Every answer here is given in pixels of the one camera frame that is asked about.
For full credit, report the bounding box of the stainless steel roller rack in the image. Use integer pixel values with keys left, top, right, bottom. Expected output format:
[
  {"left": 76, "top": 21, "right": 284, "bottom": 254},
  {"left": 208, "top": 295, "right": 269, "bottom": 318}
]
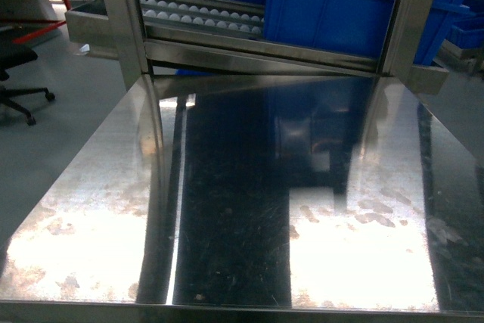
[{"left": 66, "top": 0, "right": 448, "bottom": 94}]

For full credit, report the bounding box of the large blue plastic crate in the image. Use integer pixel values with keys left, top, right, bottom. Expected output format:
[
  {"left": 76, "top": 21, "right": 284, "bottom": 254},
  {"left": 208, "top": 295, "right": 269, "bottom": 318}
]
[{"left": 264, "top": 0, "right": 470, "bottom": 65}]

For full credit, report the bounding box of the black office chair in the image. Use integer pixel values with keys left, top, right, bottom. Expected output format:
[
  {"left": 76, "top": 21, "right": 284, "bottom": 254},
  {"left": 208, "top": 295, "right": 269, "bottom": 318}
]
[{"left": 0, "top": 41, "right": 57, "bottom": 126}]

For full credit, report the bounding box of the blue crate far right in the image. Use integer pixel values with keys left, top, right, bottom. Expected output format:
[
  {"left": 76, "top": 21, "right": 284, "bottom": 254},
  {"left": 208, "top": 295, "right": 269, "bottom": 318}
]
[{"left": 446, "top": 0, "right": 483, "bottom": 49}]

